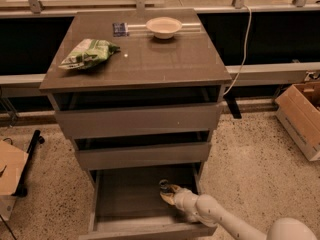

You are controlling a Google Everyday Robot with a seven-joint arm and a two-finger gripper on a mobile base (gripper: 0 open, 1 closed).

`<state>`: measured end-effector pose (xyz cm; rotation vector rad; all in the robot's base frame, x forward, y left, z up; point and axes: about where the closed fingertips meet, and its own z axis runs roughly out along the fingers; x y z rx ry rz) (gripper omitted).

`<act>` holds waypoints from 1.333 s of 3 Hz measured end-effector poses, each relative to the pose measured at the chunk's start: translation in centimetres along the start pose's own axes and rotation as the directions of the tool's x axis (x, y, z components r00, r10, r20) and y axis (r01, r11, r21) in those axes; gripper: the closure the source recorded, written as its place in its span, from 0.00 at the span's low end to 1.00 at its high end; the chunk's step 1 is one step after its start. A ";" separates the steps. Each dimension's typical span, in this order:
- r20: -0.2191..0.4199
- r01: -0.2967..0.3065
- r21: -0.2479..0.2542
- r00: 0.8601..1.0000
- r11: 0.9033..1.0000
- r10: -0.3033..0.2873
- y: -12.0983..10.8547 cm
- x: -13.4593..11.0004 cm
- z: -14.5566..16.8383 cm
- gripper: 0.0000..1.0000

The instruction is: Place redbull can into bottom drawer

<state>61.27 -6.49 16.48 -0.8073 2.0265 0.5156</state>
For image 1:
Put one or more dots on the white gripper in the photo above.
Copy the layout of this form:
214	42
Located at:
180	198

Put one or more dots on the redbull can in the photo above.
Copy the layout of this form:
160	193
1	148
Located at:
164	186

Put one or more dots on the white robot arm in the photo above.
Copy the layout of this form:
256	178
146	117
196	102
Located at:
206	209

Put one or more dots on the middle grey drawer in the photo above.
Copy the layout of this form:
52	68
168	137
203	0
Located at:
143	156

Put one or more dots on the open bottom grey drawer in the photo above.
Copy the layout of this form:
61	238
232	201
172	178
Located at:
127	205

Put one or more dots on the top grey drawer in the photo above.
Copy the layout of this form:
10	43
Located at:
98	123

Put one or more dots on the grey drawer cabinet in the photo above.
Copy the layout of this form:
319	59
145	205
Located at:
146	72

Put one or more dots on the black stand leg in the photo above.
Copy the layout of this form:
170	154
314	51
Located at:
21	190

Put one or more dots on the cardboard box right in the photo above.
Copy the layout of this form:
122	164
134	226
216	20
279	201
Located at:
298	111

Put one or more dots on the green chip bag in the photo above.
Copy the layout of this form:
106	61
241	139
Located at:
89	53

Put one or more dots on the white bowl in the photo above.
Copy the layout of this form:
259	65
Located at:
164	27

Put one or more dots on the small blue packet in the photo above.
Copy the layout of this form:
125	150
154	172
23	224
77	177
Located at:
120	29

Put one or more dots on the black bracket under rail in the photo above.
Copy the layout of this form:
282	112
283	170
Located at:
233	106

